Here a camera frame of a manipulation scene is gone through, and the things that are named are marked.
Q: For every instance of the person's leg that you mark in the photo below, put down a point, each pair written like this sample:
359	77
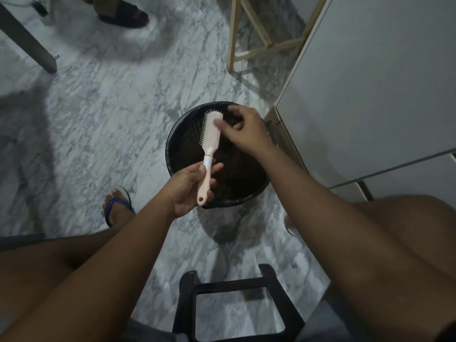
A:
416	227
32	267

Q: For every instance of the light wooden stool frame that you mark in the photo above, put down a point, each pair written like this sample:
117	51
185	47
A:
233	35

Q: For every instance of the person's left thumb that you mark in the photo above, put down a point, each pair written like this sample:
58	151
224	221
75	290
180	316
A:
196	172

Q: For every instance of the white cabinet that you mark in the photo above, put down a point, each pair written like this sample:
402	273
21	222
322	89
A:
367	88

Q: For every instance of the black round trash bin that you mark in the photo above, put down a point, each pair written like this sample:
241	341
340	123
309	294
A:
192	145

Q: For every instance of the person's right forearm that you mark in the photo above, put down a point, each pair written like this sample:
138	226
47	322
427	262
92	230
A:
349	252

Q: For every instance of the person's left hand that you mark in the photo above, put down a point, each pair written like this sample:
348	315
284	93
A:
183	194

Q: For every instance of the black sandal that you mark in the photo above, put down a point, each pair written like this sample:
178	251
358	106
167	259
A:
124	14

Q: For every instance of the pink hairbrush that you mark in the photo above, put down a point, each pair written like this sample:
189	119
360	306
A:
211	138

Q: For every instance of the black plastic stool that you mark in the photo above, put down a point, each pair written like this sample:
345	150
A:
185	309

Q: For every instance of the grey table leg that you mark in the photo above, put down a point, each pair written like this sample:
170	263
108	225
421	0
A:
26	40

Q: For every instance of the person's left leg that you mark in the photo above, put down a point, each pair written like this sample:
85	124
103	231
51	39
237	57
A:
32	267

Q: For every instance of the person's right leg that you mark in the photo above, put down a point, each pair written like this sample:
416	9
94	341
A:
416	227

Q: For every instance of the person's right hand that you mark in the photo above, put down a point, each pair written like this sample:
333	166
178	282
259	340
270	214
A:
251	133

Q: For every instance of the person's left forearm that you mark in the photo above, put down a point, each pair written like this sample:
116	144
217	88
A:
96	281

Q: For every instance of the person's right fingers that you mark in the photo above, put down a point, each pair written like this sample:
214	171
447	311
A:
231	126

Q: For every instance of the blue flip-flop sandal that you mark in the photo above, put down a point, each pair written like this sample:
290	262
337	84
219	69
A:
111	205

